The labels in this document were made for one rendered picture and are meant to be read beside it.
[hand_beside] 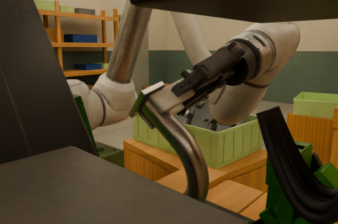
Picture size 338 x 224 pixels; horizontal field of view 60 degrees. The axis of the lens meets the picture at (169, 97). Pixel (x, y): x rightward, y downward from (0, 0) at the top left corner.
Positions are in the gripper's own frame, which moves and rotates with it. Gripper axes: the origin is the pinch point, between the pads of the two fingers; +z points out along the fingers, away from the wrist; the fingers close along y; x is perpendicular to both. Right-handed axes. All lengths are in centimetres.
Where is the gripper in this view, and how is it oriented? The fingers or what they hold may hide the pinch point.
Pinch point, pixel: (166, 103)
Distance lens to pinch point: 41.4
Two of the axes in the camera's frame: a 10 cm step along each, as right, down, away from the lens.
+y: 3.8, -5.8, -7.2
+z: -6.6, 3.8, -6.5
